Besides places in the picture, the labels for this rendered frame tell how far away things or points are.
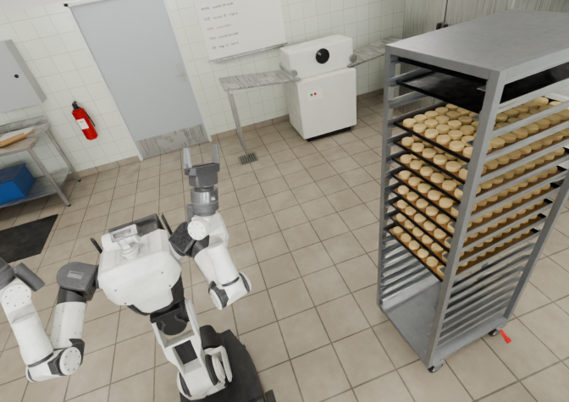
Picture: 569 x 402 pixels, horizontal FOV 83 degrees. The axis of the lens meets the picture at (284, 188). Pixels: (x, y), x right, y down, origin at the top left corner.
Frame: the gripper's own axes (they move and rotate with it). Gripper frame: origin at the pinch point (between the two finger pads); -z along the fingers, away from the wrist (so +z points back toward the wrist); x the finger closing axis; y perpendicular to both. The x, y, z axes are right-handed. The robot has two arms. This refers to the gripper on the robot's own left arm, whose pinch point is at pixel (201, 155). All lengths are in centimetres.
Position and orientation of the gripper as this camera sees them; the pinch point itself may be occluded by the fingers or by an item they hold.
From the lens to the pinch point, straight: 105.0
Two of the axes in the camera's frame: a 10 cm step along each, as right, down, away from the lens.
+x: -6.4, 1.9, -7.4
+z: 0.0, 9.7, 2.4
